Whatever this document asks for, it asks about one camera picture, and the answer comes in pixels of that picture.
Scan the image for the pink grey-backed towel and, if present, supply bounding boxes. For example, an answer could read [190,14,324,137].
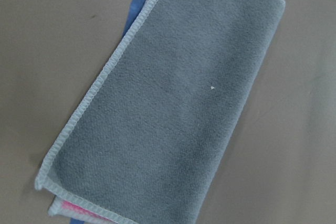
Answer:
[35,0,285,223]

